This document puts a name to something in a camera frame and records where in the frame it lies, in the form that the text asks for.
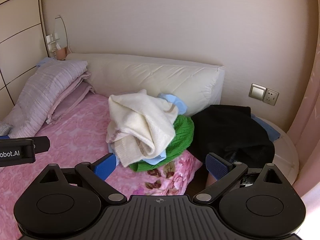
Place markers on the white round bedside table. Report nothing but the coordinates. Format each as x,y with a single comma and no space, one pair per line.
286,156

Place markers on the cream knit sweater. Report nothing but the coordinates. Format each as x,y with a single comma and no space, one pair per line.
140,127

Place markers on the pink curtain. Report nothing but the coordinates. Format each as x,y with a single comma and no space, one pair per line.
304,133

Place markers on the blue cloth under garment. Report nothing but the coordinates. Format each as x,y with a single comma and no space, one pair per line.
272,133

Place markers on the pink rose blanket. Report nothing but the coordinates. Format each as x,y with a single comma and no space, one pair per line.
81,136

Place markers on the black garment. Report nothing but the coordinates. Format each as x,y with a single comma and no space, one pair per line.
232,134

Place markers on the light blue garment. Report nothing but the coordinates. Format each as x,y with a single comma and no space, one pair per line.
175,102

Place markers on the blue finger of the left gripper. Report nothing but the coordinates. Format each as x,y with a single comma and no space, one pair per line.
4,137

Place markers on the round vanity mirror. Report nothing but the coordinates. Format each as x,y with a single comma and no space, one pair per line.
60,34

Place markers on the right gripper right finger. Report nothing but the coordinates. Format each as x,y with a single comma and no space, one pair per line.
219,168

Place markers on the cream wardrobe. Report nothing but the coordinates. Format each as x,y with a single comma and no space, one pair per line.
23,45

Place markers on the green knit garment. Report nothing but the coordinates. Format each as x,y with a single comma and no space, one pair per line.
184,129

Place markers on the pink folded blanket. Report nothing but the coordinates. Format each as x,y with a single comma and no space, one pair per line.
70,98

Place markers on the wall switch and socket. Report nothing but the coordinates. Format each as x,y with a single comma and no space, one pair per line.
263,94

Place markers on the lilac striped quilt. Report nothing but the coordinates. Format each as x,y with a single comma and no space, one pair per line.
39,95

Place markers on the cream padded headboard cushion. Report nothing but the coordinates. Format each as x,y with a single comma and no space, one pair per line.
198,85

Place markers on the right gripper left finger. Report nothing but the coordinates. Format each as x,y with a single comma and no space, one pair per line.
102,168

